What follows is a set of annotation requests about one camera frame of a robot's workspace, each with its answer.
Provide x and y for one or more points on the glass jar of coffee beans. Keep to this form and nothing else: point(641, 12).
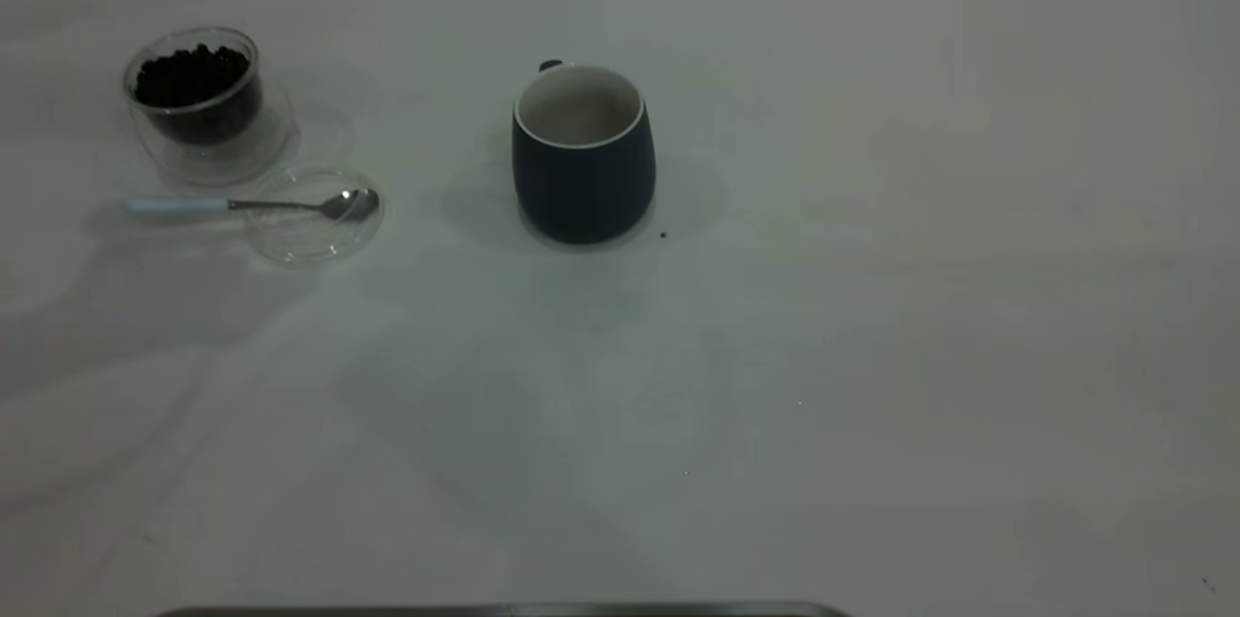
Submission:
point(218, 157)

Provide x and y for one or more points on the dark grey ceramic mug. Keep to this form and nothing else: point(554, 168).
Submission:
point(581, 191)

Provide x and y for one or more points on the clear round glass lid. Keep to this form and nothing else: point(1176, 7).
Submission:
point(310, 244)

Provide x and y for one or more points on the dark coffee beans pile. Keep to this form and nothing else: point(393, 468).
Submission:
point(194, 84)

